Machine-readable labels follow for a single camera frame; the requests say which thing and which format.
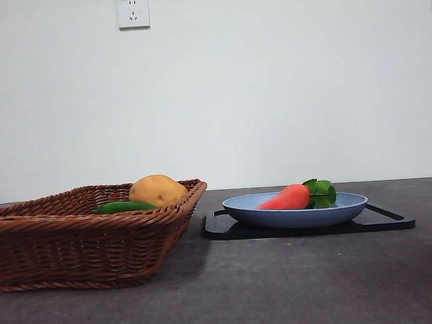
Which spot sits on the orange carrot with green leaves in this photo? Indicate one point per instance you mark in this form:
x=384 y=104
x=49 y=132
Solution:
x=288 y=199

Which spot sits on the black flat tray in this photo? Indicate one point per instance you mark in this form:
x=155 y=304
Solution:
x=220 y=231

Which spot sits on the blue round plate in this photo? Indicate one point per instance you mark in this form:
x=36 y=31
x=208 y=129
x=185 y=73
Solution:
x=296 y=217

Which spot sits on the white wall socket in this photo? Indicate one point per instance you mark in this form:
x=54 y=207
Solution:
x=133 y=12

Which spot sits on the brown wicker basket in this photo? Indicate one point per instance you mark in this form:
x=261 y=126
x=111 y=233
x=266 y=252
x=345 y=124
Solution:
x=78 y=251

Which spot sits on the green pepper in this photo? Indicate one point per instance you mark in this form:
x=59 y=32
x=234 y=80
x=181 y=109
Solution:
x=119 y=207

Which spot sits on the yellow-brown potato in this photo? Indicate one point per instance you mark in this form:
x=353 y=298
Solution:
x=157 y=190

